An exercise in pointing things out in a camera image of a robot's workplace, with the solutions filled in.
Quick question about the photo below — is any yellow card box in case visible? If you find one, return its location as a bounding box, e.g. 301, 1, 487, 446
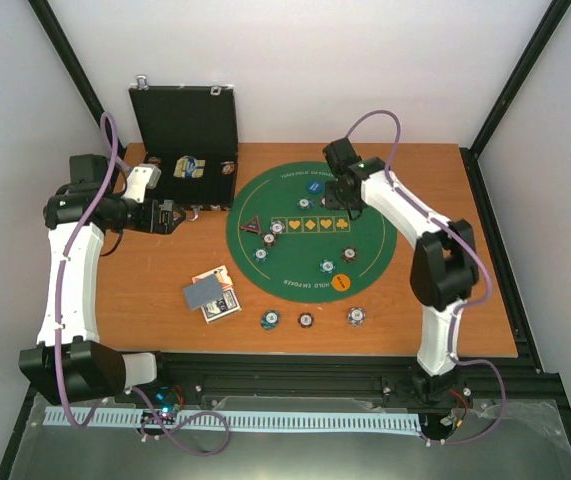
174, 155, 206, 179

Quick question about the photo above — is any orange big blind button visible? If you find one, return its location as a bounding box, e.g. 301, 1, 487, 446
331, 273, 351, 292

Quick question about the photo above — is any blue small blind button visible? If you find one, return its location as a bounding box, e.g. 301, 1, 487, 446
306, 180, 323, 195

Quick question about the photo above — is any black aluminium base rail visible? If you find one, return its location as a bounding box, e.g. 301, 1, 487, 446
142, 352, 569, 413

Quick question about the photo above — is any purple chip stack on table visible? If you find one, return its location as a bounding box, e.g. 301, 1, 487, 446
347, 307, 366, 326

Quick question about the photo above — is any blue card box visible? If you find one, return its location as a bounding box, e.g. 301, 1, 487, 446
201, 288, 242, 324

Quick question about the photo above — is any teal chip stack on table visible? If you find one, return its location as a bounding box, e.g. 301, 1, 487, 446
260, 310, 280, 331

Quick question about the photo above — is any teal chip bottom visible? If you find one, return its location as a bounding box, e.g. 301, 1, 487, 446
319, 259, 336, 274

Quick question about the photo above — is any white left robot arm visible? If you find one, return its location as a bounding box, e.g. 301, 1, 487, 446
18, 155, 185, 405

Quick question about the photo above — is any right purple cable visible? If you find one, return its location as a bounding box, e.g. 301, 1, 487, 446
344, 109, 507, 446

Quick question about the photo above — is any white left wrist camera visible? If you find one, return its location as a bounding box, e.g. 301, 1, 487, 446
123, 163, 161, 204

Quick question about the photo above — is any light blue cable duct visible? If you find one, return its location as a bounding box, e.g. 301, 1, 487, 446
43, 405, 424, 436

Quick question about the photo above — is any brown chip stack on table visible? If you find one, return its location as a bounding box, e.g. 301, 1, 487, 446
298, 312, 314, 328

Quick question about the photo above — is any black poker chip case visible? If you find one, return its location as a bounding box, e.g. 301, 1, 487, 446
129, 75, 239, 211

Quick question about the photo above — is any red chip in case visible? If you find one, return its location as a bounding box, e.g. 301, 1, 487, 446
221, 161, 236, 175

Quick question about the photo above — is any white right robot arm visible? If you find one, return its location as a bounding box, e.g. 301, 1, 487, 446
323, 138, 479, 405

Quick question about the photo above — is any teal chip top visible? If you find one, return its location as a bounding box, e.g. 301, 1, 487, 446
297, 198, 314, 210

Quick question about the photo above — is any green round poker mat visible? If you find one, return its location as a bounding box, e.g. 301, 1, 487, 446
226, 161, 397, 303

